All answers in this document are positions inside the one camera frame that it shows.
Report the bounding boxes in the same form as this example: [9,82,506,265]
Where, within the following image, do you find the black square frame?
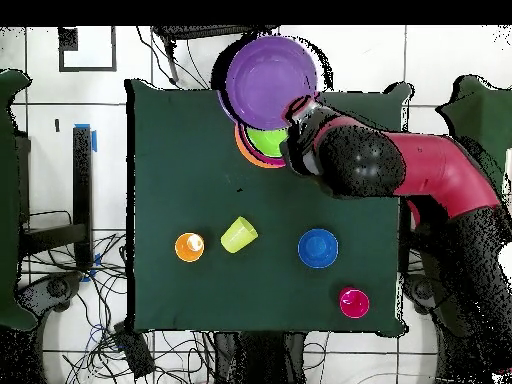
[58,25,118,73]

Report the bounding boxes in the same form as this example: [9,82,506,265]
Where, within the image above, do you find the small blue plastic bowl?
[297,228,340,269]

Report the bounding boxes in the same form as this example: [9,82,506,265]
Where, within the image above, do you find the orange plastic cup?
[174,232,206,264]

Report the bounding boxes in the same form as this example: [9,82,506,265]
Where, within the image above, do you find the black metal stand legs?
[153,25,279,85]

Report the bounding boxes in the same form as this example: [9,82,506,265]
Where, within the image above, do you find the dark green table cloth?
[124,76,414,336]

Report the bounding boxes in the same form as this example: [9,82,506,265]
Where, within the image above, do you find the tangle of cables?
[23,209,217,384]

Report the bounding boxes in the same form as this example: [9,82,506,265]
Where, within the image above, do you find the black office chair base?
[17,271,85,313]
[403,273,445,315]

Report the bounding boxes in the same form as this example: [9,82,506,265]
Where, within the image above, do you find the large orange plastic bowl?
[234,125,281,170]

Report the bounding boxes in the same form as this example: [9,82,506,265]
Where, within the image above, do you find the large pink plastic bowl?
[238,123,287,168]

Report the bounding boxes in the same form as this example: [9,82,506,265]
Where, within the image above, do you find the yellow plastic cup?
[220,216,259,254]

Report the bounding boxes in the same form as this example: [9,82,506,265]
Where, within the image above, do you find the green cloth covered table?
[0,69,37,331]
[435,75,512,189]

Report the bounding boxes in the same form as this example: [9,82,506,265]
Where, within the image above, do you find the purple plastic bowl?
[217,35,319,131]

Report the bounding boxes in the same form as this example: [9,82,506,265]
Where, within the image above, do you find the blue tape strip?
[73,123,98,153]
[81,252,102,283]

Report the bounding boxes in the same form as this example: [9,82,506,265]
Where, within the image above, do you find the black power box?
[113,321,156,379]

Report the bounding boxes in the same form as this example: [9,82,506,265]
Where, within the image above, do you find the red plastic cup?
[338,286,371,320]

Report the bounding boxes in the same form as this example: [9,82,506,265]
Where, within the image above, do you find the green plastic bowl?
[245,127,289,158]

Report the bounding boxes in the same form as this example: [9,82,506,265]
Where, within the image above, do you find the black metal floor stand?
[19,125,94,273]

